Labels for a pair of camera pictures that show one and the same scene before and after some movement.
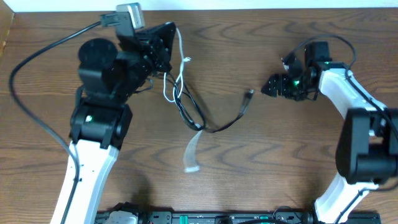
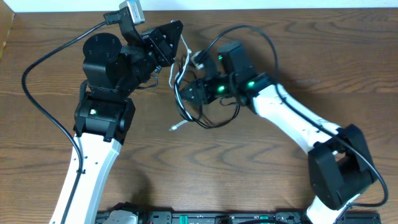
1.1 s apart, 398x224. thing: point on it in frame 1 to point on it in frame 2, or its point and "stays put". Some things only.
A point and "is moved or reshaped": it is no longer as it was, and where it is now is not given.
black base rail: x=232 y=217 stays put
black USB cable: x=202 y=128 to x=184 y=114
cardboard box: x=7 y=17 stays put
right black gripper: x=279 y=86 to x=201 y=86
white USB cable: x=192 y=165 is moved or reshaped
